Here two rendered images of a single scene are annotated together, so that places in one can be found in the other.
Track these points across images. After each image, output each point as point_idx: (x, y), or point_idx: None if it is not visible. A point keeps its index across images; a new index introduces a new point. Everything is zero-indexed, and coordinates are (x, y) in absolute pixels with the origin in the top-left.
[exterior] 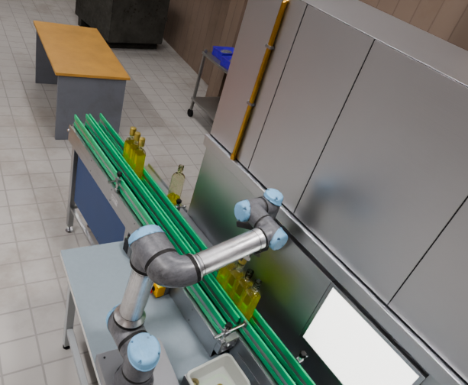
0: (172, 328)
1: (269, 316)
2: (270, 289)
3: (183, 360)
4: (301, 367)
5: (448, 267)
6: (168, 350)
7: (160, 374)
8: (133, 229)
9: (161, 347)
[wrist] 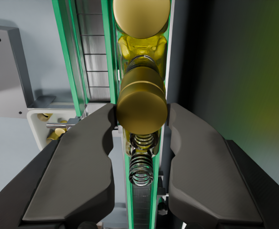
0: (52, 7)
1: (202, 99)
2: (215, 123)
3: (53, 70)
4: (155, 203)
5: None
6: (34, 44)
7: (1, 87)
8: None
9: (7, 49)
